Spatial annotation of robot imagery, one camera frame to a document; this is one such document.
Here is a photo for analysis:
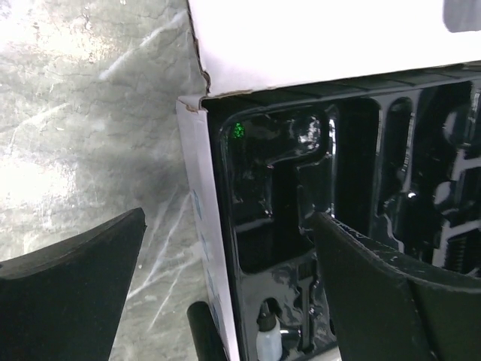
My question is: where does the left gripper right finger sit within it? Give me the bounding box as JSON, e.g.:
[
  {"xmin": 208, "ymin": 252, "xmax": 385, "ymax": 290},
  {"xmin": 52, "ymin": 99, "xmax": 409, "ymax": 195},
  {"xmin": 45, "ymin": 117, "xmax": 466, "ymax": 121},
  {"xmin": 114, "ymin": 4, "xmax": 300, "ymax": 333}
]
[{"xmin": 310, "ymin": 213, "xmax": 480, "ymax": 360}]

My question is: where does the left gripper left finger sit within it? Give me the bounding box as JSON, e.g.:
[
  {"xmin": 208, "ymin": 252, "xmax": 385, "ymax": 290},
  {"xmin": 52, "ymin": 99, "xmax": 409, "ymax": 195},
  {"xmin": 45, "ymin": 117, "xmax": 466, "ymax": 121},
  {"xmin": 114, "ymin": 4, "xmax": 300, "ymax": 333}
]
[{"xmin": 1, "ymin": 208, "xmax": 147, "ymax": 360}]

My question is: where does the small black cylinder battery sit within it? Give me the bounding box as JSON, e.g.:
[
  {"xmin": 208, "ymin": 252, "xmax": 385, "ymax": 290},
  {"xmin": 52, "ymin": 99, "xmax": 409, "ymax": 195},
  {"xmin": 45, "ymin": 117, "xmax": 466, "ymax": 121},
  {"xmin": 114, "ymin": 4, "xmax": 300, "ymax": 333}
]
[{"xmin": 186, "ymin": 301, "xmax": 228, "ymax": 361}]

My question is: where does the white hair clipper kit box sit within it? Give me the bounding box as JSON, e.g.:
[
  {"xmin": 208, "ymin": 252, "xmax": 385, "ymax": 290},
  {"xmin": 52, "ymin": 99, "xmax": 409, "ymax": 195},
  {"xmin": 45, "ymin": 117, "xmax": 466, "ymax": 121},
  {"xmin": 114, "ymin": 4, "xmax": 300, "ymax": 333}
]
[{"xmin": 176, "ymin": 1, "xmax": 480, "ymax": 360}]

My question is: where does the small white oil bottle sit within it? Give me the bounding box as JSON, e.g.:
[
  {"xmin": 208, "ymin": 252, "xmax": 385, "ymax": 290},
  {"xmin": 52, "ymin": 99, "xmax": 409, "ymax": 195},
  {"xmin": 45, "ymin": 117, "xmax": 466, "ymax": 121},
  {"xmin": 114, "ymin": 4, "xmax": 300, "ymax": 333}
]
[{"xmin": 256, "ymin": 301, "xmax": 283, "ymax": 361}]

